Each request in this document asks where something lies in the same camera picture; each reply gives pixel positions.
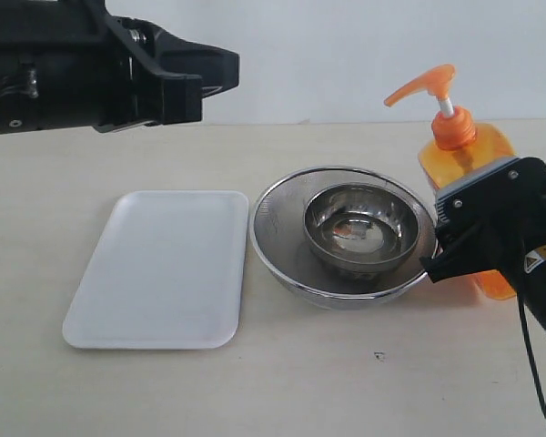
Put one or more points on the white rectangular plastic tray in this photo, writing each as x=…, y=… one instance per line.
x=166, y=274

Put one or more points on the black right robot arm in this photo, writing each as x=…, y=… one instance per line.
x=511, y=240

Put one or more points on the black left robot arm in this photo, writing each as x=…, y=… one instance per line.
x=17, y=76

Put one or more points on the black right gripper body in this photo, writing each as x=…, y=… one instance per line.
x=511, y=240

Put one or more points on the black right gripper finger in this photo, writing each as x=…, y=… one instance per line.
x=460, y=259

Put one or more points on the small stainless steel bowl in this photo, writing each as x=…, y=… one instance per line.
x=360, y=228

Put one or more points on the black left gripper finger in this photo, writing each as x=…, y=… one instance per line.
x=218, y=68
x=160, y=97

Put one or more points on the orange pump soap bottle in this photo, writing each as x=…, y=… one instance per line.
x=460, y=145

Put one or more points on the large steel mesh basin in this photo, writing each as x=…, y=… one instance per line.
x=277, y=235

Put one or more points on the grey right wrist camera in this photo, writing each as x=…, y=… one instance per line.
x=486, y=191

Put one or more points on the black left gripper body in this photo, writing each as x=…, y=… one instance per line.
x=84, y=74

